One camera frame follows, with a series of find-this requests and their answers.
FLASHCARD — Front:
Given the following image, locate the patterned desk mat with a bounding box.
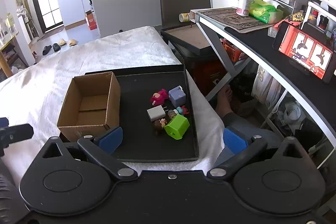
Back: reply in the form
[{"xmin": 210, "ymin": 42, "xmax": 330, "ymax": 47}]
[{"xmin": 199, "ymin": 7, "xmax": 282, "ymax": 33}]

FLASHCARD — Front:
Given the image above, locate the pink hooded figurine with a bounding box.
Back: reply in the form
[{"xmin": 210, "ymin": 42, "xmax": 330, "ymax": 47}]
[{"xmin": 150, "ymin": 89, "xmax": 169, "ymax": 106}]

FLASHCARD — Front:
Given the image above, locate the white fluffy blanket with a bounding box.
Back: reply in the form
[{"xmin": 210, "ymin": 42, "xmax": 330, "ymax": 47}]
[{"xmin": 0, "ymin": 26, "xmax": 226, "ymax": 189}]

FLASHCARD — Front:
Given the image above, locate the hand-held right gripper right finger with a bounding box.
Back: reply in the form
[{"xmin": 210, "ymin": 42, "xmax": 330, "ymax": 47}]
[{"xmin": 207, "ymin": 127, "xmax": 309, "ymax": 181}]

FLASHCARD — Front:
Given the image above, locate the teal and red figurine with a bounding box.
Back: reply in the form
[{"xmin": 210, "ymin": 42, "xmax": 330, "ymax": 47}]
[{"xmin": 174, "ymin": 106, "xmax": 190, "ymax": 116}]

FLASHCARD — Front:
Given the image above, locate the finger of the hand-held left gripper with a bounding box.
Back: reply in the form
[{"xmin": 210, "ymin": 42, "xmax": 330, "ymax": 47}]
[{"xmin": 0, "ymin": 117, "xmax": 34, "ymax": 157}]

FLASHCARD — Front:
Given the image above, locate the black shallow tray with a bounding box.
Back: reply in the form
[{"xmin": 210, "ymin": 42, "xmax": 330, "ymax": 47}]
[{"xmin": 60, "ymin": 64, "xmax": 199, "ymax": 163}]

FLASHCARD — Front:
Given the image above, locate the green hexagonal block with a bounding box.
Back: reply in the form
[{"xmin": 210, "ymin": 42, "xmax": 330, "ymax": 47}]
[{"xmin": 164, "ymin": 114, "xmax": 190, "ymax": 140}]

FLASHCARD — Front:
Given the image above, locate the brown-haired doll figurine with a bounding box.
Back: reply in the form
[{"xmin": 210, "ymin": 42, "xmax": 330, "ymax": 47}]
[{"xmin": 153, "ymin": 118, "xmax": 168, "ymax": 134}]

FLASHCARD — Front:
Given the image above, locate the white bottle pink label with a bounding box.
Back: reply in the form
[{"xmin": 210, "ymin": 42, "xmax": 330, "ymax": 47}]
[{"xmin": 236, "ymin": 0, "xmax": 253, "ymax": 17}]

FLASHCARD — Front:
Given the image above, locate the brown cardboard box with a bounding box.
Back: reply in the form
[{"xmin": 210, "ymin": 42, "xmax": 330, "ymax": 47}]
[{"xmin": 57, "ymin": 71, "xmax": 121, "ymax": 143}]

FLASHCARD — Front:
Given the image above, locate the person's right leg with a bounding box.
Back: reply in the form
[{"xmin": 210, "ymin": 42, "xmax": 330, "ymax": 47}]
[{"xmin": 214, "ymin": 84, "xmax": 282, "ymax": 169}]

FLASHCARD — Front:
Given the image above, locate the lavender cube charger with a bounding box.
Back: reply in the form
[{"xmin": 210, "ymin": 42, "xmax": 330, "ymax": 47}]
[{"xmin": 168, "ymin": 86, "xmax": 186, "ymax": 107}]

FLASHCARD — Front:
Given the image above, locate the orange plastic basket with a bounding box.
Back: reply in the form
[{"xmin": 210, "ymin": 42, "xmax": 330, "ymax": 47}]
[{"xmin": 220, "ymin": 39, "xmax": 248, "ymax": 62}]

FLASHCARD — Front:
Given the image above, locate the red carton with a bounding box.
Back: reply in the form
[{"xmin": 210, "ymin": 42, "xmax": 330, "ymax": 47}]
[{"xmin": 84, "ymin": 10, "xmax": 98, "ymax": 30}]

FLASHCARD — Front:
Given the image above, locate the white plug charger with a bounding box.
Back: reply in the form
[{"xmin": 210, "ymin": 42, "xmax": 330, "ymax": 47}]
[{"xmin": 147, "ymin": 106, "xmax": 169, "ymax": 122}]

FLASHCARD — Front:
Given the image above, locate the green wet wipes pack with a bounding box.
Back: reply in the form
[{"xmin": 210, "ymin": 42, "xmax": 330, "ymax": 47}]
[{"xmin": 248, "ymin": 0, "xmax": 284, "ymax": 24}]

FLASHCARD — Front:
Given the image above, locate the phone showing video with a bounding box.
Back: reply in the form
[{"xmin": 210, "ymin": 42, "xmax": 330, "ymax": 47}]
[{"xmin": 272, "ymin": 20, "xmax": 336, "ymax": 83}]

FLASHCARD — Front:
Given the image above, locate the black desk white frame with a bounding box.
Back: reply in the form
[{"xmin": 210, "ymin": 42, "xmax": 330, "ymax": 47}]
[{"xmin": 189, "ymin": 1, "xmax": 336, "ymax": 169}]

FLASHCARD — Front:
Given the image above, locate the red storage crate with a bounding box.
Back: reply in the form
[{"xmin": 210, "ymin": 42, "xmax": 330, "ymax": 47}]
[{"xmin": 188, "ymin": 56, "xmax": 228, "ymax": 96}]

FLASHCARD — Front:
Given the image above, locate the white kitchen cabinet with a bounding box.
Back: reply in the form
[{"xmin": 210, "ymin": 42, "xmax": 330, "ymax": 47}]
[{"xmin": 56, "ymin": 0, "xmax": 93, "ymax": 29}]

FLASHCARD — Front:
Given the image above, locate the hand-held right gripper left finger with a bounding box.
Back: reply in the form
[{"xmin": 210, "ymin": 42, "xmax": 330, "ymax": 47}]
[{"xmin": 37, "ymin": 127, "xmax": 138, "ymax": 182}]

